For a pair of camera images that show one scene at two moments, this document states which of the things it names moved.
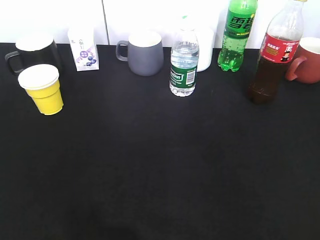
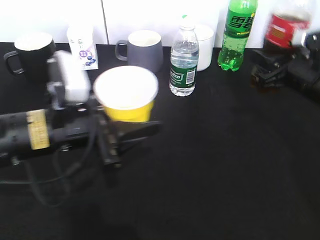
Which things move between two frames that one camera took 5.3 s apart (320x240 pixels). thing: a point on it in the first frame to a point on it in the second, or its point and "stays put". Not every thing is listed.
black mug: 34,48 stays put
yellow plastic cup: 42,82 to 127,93
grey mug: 145,55 stays put
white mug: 205,37 stays put
